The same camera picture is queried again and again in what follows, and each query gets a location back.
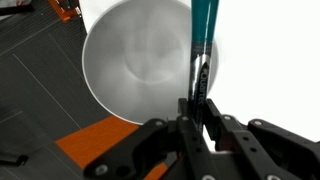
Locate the grey bowl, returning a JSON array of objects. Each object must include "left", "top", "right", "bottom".
[{"left": 81, "top": 0, "right": 220, "bottom": 126}]

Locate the teal and silver marker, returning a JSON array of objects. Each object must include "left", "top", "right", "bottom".
[{"left": 187, "top": 0, "right": 221, "bottom": 133}]

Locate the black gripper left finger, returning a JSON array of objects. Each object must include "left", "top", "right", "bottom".
[{"left": 83, "top": 98, "right": 214, "bottom": 180}]

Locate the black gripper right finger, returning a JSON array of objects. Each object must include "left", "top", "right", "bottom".
[{"left": 203, "top": 98, "right": 320, "bottom": 180}]

